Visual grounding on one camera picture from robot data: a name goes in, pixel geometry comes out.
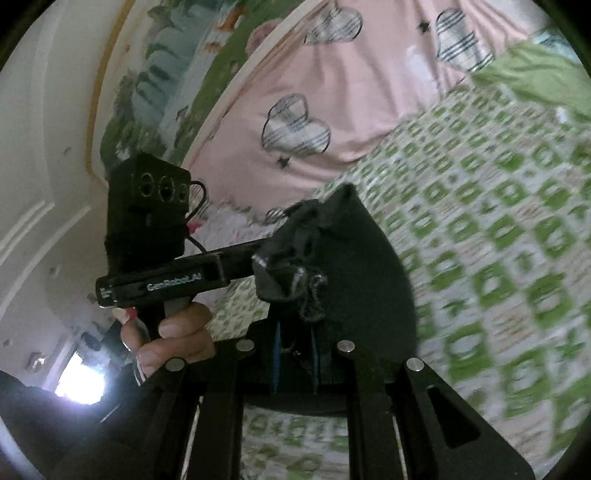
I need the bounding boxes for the landscape wall painting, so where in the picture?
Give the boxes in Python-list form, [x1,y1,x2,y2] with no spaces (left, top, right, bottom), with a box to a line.
[91,1,300,179]

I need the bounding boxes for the plain green blanket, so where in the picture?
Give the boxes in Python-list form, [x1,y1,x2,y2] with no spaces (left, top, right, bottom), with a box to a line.
[471,41,590,121]

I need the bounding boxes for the black camera box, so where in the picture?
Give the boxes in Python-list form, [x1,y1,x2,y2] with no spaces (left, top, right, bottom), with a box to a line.
[105,153,191,275]

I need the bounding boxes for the person's left hand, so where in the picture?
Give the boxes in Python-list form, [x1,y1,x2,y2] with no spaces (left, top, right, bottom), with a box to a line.
[112,302,215,385]

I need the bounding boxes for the black pants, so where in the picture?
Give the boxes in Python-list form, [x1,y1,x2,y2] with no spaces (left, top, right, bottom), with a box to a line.
[250,182,419,416]

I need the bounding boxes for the pink heart print quilt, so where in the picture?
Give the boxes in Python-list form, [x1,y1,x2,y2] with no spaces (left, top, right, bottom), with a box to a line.
[183,1,532,215]

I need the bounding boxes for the floral ruffled pillow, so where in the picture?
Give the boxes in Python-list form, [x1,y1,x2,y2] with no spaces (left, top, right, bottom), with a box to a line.
[188,204,274,251]

